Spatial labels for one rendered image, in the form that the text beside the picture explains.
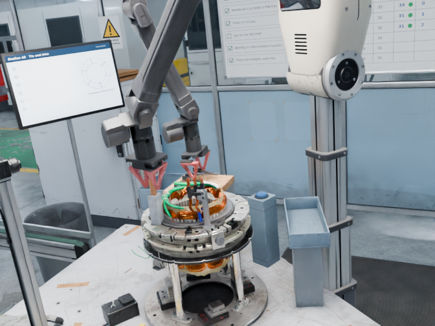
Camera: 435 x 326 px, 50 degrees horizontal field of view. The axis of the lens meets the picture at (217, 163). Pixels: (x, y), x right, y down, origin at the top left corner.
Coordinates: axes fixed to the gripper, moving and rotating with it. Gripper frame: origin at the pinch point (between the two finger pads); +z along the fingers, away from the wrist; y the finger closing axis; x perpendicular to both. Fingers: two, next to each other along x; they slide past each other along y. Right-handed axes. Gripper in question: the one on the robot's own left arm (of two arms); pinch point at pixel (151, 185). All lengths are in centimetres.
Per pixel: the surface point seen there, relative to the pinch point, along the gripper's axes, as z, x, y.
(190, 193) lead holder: -0.4, -0.2, 13.7
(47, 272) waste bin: 106, 42, -143
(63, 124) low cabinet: 53, 138, -224
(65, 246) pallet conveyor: 51, 16, -75
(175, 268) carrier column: 22.4, -4.7, 7.8
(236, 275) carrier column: 29.5, 7.2, 19.9
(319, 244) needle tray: 17.6, 15.4, 42.4
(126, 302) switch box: 37.0, -10.2, -9.9
